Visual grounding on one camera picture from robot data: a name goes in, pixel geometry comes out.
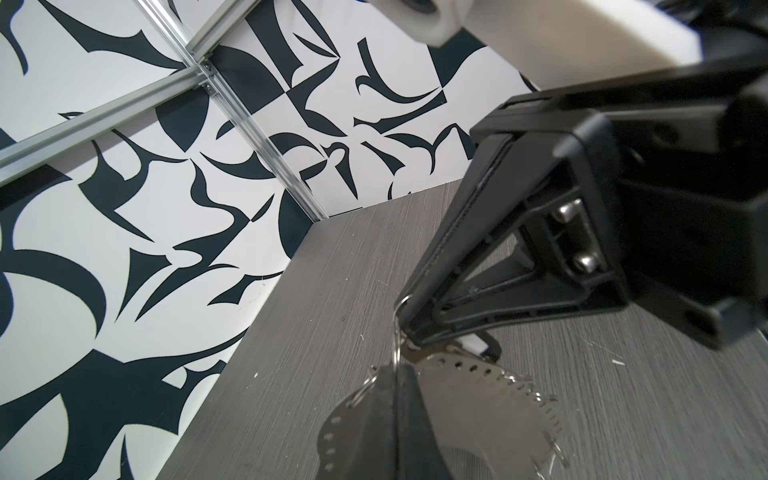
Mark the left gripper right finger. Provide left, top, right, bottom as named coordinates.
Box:
left=395, top=364, right=452, bottom=480

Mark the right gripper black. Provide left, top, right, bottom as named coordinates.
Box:
left=402, top=59, right=767, bottom=350

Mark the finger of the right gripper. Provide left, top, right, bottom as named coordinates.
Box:
left=397, top=133, right=516, bottom=327

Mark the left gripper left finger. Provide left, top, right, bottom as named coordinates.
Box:
left=326, top=364, right=397, bottom=479

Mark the perforated metal ring plate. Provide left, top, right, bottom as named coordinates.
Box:
left=316, top=353, right=569, bottom=479

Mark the split key ring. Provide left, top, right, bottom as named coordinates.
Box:
left=391, top=293, right=415, bottom=373

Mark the black key tag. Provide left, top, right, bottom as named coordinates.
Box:
left=458, top=331, right=502, bottom=363

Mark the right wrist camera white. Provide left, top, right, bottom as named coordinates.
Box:
left=373, top=0, right=703, bottom=90

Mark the horizontal aluminium frame bar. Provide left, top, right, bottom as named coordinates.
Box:
left=1, top=67, right=203, bottom=185

